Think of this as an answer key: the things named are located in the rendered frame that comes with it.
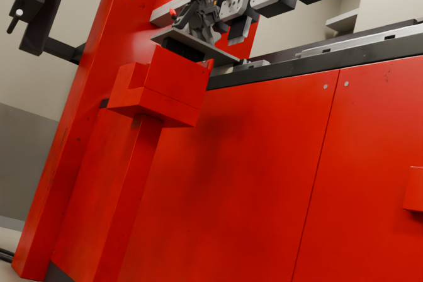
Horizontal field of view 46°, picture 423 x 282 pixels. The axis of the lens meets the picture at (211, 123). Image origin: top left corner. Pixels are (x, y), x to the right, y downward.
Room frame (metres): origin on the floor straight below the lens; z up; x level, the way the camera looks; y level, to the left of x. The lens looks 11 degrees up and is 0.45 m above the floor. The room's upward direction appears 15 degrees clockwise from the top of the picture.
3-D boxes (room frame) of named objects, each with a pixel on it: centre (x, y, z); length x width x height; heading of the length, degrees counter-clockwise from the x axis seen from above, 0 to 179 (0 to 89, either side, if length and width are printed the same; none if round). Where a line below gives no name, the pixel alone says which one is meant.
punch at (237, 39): (1.69, -0.01, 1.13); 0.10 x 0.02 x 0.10; 29
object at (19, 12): (2.51, 1.14, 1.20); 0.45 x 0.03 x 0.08; 26
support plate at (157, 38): (1.61, 0.12, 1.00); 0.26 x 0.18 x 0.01; 119
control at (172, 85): (1.23, 0.16, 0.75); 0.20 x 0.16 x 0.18; 31
